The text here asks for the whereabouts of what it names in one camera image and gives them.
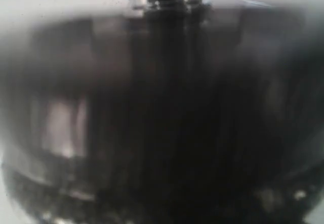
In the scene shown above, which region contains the black weight plate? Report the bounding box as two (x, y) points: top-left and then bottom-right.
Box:
(1, 6), (323, 192)
(1, 147), (323, 223)

